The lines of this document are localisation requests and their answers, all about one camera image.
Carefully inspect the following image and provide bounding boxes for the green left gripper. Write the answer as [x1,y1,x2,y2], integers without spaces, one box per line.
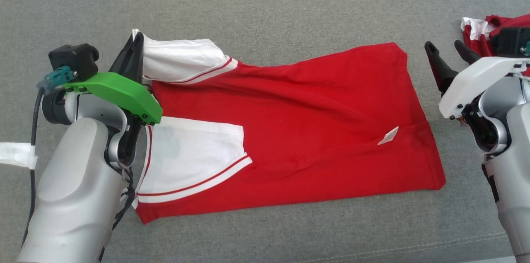
[62,31,163,125]

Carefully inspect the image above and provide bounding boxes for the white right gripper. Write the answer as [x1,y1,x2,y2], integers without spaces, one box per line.
[424,39,530,120]

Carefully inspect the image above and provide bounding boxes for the red shorts white stripes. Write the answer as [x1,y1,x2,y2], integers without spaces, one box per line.
[460,13,530,78]

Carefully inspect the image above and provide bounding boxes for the red t-shirt white sleeves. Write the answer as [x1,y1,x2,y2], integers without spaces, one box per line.
[131,29,447,225]

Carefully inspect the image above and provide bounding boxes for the left camera cable teal plug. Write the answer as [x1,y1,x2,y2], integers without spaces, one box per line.
[22,66,78,249]

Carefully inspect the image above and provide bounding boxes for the white tape on cable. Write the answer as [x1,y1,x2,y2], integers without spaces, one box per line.
[0,142,39,170]

